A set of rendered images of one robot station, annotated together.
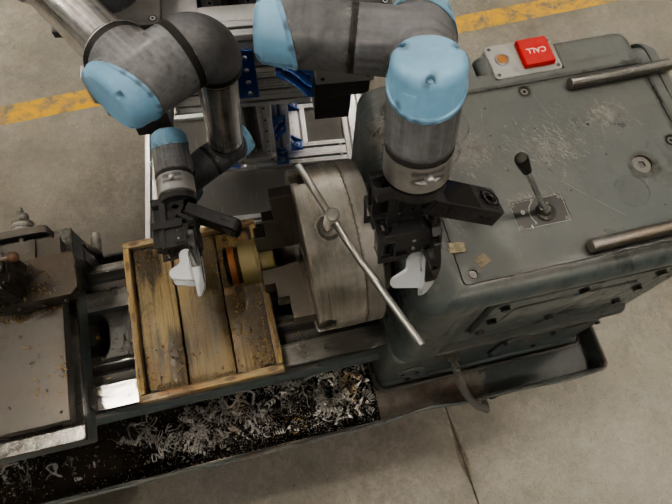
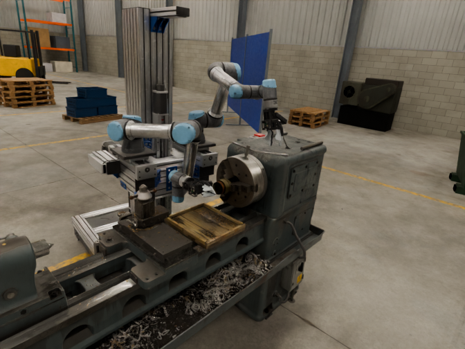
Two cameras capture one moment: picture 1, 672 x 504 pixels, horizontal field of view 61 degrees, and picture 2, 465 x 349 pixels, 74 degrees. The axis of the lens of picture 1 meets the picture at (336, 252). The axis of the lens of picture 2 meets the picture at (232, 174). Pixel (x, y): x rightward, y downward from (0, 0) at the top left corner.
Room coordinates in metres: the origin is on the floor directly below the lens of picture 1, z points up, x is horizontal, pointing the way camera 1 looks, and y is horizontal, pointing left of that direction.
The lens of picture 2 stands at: (-1.07, 0.97, 1.79)
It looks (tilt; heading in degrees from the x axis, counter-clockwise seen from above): 21 degrees down; 329
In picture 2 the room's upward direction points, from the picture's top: 5 degrees clockwise
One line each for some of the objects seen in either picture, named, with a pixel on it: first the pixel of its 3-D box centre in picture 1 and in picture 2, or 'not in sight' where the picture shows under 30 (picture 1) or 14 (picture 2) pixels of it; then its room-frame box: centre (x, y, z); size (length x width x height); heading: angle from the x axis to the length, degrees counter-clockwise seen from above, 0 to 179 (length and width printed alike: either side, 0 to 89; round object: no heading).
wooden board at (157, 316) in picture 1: (201, 306); (205, 223); (0.34, 0.28, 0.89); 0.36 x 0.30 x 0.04; 18
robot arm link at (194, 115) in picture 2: not in sight; (196, 120); (1.05, 0.04, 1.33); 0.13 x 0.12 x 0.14; 89
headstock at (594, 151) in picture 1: (514, 202); (275, 169); (0.57, -0.36, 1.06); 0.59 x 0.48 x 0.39; 108
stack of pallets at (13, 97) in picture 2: not in sight; (25, 92); (10.00, 1.56, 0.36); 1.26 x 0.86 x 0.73; 121
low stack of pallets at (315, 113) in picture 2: not in sight; (309, 117); (6.13, -5.99, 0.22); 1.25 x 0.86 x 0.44; 113
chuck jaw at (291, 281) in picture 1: (297, 297); (243, 187); (0.32, 0.06, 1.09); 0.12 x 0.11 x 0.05; 18
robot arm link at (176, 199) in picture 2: (188, 177); (178, 192); (0.61, 0.34, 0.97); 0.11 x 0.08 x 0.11; 137
